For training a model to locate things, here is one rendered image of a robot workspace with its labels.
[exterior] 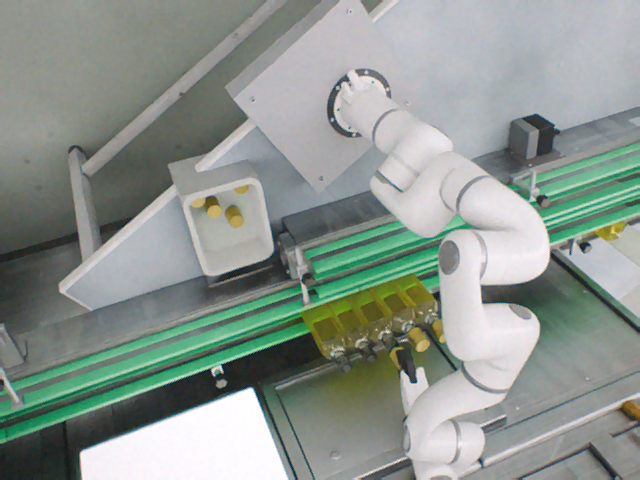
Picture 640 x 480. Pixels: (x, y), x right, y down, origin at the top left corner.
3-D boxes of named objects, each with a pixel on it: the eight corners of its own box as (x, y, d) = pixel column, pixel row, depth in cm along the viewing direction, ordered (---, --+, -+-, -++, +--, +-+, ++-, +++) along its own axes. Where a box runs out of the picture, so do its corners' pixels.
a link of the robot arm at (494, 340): (470, 320, 113) (399, 324, 106) (519, 220, 102) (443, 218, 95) (523, 387, 101) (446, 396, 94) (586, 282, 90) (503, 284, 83)
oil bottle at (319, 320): (296, 307, 156) (327, 366, 140) (292, 290, 153) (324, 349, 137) (317, 299, 157) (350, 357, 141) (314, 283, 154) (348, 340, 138)
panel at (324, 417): (76, 457, 143) (89, 603, 117) (72, 449, 141) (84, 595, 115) (430, 324, 164) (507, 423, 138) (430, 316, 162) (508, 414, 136)
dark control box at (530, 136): (507, 146, 170) (526, 160, 164) (509, 119, 165) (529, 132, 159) (533, 138, 172) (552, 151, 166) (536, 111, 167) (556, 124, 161)
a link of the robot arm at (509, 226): (453, 173, 99) (507, 215, 88) (520, 177, 105) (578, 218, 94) (427, 248, 106) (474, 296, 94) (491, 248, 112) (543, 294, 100)
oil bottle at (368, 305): (339, 292, 159) (375, 348, 143) (336, 275, 155) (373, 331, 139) (359, 285, 160) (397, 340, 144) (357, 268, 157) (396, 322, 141)
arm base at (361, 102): (316, 90, 133) (348, 117, 121) (363, 52, 133) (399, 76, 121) (349, 141, 143) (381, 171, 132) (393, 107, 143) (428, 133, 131)
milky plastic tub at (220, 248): (196, 258, 152) (204, 279, 146) (173, 180, 138) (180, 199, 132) (265, 237, 156) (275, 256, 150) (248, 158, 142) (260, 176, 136)
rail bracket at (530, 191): (504, 183, 160) (537, 209, 150) (507, 158, 155) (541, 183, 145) (518, 179, 161) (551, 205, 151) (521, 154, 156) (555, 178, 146)
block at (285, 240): (280, 265, 155) (289, 282, 150) (274, 235, 149) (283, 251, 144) (294, 261, 156) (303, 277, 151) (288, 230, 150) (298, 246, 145)
